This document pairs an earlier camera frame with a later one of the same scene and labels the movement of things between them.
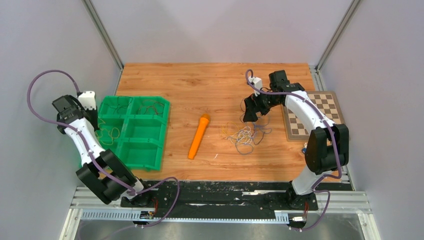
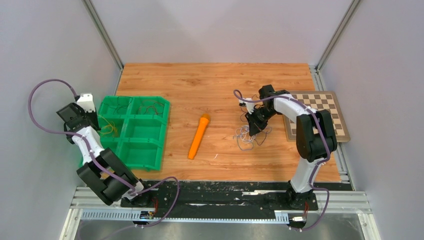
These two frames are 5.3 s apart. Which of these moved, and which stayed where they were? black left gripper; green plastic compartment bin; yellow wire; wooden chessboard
Moved: yellow wire
Stayed: wooden chessboard; black left gripper; green plastic compartment bin
